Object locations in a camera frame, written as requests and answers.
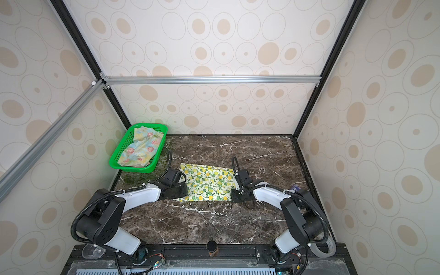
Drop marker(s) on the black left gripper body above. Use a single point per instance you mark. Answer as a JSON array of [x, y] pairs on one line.
[[179, 192]]

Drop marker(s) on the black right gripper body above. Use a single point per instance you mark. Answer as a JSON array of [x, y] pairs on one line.
[[237, 195]]

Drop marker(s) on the lemon print green skirt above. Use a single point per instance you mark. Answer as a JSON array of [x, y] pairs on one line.
[[207, 183]]

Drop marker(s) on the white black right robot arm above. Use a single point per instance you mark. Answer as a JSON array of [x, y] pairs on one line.
[[307, 225]]

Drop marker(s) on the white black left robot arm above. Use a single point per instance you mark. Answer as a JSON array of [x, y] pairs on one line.
[[98, 223]]

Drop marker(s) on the floral pastel skirt in basket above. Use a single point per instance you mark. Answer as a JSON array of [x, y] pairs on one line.
[[144, 147]]

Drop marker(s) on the brown cylindrical knob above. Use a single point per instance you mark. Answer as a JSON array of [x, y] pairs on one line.
[[212, 248]]

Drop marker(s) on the green plastic basket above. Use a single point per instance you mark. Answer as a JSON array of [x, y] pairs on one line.
[[127, 139]]

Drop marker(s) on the clear plastic cup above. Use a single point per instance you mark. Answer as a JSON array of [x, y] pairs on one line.
[[92, 252]]

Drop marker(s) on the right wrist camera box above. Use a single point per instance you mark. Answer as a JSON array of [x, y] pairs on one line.
[[243, 179]]

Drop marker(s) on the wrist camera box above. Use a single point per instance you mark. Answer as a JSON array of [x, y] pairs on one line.
[[243, 179], [173, 177]]

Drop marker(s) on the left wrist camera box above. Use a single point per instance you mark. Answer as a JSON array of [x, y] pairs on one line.
[[173, 177]]

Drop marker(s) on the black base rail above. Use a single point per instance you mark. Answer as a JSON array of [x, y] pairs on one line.
[[195, 260]]

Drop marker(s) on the silver aluminium rail back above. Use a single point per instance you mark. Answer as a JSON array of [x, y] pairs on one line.
[[205, 80]]

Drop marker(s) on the silver aluminium rail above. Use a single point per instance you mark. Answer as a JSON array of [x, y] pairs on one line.
[[19, 169], [205, 80]]

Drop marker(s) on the silver aluminium rail left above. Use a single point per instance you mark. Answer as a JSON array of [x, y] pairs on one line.
[[19, 169]]

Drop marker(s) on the black corner frame post left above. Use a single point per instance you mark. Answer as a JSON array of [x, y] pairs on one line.
[[62, 11]]

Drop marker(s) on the black corner frame post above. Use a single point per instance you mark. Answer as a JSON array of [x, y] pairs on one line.
[[341, 39], [62, 11]]

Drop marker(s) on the black corner frame post right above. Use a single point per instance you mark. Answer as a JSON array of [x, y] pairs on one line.
[[341, 39]]

